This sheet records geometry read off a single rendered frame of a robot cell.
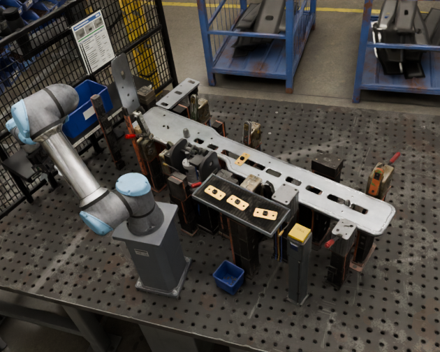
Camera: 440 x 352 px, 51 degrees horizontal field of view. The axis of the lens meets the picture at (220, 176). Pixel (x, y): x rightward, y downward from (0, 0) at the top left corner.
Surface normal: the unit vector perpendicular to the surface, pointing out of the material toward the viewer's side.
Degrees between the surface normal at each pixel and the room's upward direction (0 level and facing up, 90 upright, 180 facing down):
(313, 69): 0
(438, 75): 0
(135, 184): 7
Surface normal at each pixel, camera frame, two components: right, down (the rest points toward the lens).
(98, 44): 0.80, 0.36
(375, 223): -0.11, -0.70
